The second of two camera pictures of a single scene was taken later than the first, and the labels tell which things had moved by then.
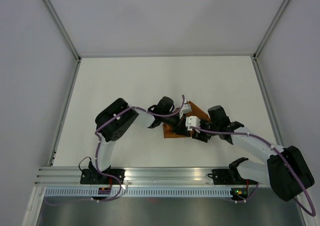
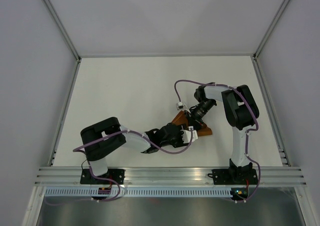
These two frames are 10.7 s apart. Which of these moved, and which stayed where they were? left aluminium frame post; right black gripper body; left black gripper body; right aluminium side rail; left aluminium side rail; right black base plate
Moved: right black gripper body; left black gripper body
Stayed: right black base plate; left aluminium side rail; right aluminium side rail; left aluminium frame post
